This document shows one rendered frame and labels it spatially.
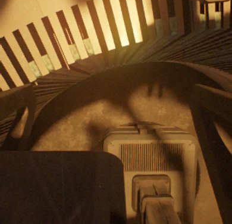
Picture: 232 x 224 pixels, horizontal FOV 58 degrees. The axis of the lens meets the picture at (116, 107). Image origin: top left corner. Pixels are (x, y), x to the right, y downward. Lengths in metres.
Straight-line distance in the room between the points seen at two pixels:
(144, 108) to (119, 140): 0.37
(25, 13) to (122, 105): 1.10
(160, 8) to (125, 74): 1.05
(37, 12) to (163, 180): 1.03
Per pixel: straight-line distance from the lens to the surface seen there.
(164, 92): 1.43
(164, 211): 1.02
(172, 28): 0.35
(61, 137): 1.47
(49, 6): 0.36
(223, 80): 1.44
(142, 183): 1.19
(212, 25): 0.37
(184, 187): 1.30
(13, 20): 0.37
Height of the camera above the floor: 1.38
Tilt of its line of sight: 83 degrees down
